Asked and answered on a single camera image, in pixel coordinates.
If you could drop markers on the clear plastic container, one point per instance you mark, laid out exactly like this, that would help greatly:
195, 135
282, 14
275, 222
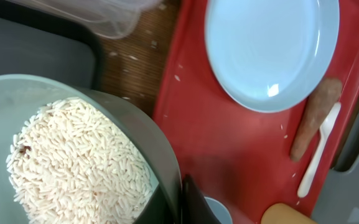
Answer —
111, 19

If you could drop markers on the black rectangular bin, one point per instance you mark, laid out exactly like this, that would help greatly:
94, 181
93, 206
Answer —
34, 42

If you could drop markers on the yellow plastic cup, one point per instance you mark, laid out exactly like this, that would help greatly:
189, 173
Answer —
281, 213

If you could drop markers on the uncooked white rice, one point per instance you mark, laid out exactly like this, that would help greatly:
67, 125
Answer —
71, 164

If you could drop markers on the grey dishwasher rack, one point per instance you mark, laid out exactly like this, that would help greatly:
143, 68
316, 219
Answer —
338, 201

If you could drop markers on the large light blue plate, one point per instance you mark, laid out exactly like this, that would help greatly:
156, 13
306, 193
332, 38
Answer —
269, 55

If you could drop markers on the small light blue plate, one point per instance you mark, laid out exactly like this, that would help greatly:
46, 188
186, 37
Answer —
219, 210

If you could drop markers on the green bowl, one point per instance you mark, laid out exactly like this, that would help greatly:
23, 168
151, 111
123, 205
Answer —
22, 95

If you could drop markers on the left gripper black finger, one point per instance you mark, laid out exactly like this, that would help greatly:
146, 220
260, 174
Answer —
195, 209

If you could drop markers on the white plastic spoon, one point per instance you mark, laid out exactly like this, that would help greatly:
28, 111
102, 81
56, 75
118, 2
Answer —
325, 129

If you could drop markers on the red plastic tray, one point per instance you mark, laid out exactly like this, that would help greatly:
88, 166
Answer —
238, 156

